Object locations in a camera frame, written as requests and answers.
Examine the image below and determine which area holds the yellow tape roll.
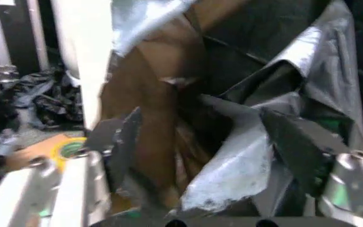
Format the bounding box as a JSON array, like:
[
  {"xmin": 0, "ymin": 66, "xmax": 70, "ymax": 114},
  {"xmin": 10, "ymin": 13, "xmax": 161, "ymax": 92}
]
[{"xmin": 50, "ymin": 137, "xmax": 88, "ymax": 167}]

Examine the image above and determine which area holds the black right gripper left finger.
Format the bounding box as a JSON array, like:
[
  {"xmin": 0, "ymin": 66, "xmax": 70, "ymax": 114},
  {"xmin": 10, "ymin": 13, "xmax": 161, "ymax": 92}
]
[{"xmin": 0, "ymin": 106, "xmax": 144, "ymax": 227}]

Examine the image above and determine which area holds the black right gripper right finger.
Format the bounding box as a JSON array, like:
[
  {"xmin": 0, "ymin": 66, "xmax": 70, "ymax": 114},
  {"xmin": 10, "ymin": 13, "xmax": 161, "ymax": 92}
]
[{"xmin": 261, "ymin": 110, "xmax": 363, "ymax": 227}]

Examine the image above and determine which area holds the white upright post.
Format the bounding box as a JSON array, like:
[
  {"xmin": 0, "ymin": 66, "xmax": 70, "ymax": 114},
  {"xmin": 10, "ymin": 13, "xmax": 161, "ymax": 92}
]
[{"xmin": 50, "ymin": 0, "xmax": 115, "ymax": 132}]

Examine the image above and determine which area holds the brown cardboard sheet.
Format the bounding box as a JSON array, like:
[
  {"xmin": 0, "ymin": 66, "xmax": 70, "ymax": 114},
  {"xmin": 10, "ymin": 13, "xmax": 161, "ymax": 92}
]
[{"xmin": 6, "ymin": 133, "xmax": 75, "ymax": 167}]

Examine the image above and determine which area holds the brown trash bin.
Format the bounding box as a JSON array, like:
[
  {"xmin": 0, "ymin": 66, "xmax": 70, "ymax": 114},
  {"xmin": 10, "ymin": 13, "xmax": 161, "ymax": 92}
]
[{"xmin": 101, "ymin": 0, "xmax": 255, "ymax": 213}]

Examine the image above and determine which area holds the grey black plastic garbage bag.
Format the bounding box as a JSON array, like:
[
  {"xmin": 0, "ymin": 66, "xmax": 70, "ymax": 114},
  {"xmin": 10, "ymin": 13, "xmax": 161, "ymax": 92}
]
[{"xmin": 110, "ymin": 0, "xmax": 363, "ymax": 219}]

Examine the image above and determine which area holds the pile of black garbage bags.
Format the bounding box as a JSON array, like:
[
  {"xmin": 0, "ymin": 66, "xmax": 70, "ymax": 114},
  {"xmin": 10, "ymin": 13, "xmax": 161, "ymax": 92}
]
[{"xmin": 0, "ymin": 67, "xmax": 85, "ymax": 131}]

